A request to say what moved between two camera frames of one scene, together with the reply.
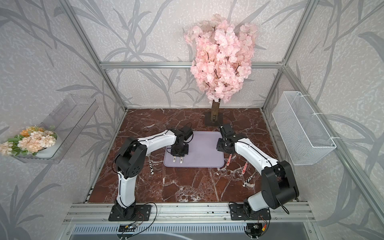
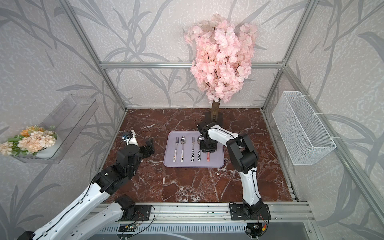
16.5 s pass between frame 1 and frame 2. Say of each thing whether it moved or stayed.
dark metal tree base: stayed
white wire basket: stayed
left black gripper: moved
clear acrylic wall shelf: stayed
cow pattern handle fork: moved
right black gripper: moved
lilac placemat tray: stayed
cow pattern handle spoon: moved
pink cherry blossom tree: stayed
